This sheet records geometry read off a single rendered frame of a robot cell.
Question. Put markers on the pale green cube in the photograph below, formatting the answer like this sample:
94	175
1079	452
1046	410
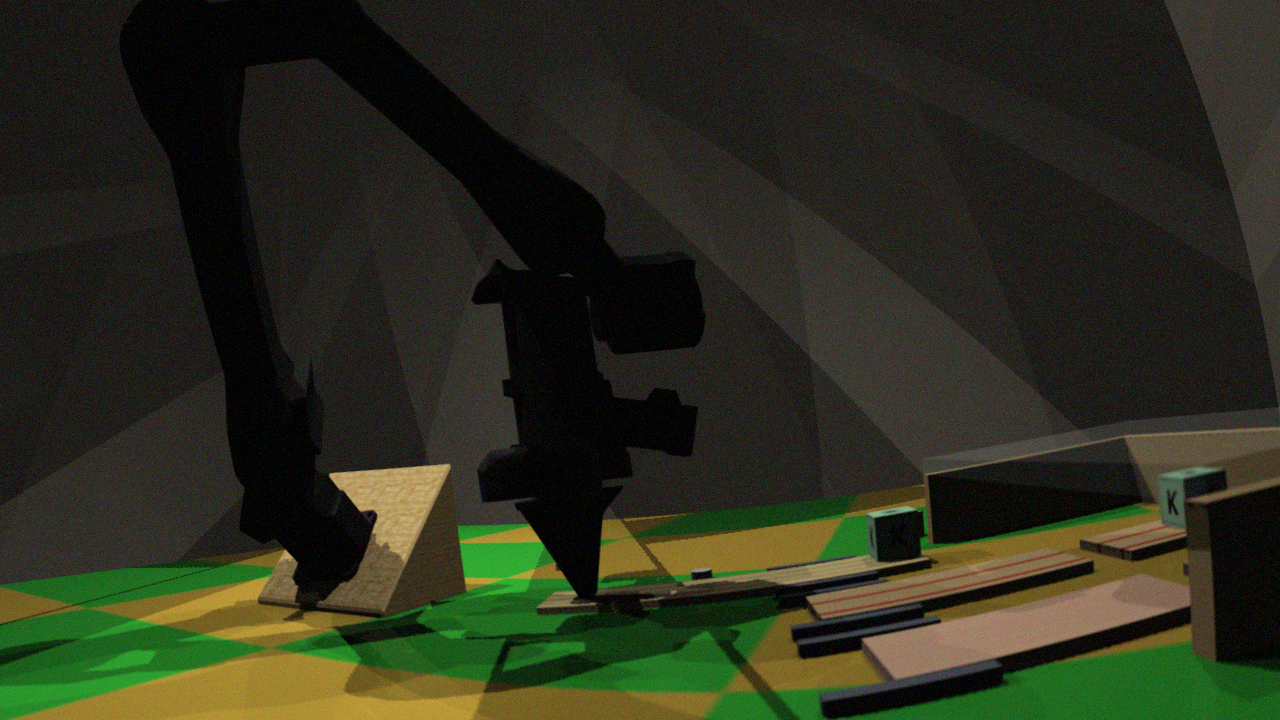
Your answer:
1172	513

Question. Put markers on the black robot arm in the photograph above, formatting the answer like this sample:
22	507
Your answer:
186	62

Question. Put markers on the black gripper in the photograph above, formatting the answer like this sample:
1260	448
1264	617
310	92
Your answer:
555	463

